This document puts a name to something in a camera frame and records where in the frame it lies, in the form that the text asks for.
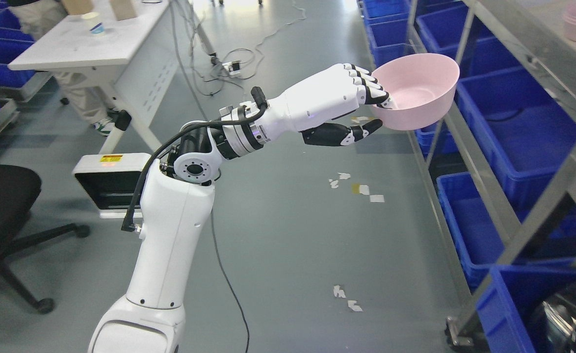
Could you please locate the white box device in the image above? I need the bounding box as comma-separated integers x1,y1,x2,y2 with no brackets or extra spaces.
72,152,150,219

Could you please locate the pink ikea bowl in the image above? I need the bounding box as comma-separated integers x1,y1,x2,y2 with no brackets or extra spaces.
372,53,460,130

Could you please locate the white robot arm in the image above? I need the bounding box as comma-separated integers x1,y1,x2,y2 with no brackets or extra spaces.
88,102,267,353

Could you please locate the black office chair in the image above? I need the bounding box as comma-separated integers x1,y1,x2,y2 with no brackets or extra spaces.
0,164,91,314

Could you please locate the black helmet in bin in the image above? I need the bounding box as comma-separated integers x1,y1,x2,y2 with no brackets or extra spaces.
527,281,576,353

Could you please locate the white office table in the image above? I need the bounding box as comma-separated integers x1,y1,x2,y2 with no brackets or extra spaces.
8,0,184,150

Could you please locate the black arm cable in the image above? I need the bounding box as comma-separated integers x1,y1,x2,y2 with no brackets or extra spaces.
121,87,269,232

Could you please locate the blue lower bin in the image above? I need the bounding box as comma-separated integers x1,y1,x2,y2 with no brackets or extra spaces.
475,265,576,353

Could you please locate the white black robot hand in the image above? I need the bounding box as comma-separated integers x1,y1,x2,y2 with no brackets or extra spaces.
254,63,396,147

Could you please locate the paper cup on table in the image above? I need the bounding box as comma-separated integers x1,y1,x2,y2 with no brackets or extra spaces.
80,12,105,36

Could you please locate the stainless steel shelf rack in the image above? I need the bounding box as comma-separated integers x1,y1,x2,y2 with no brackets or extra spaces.
407,0,576,353

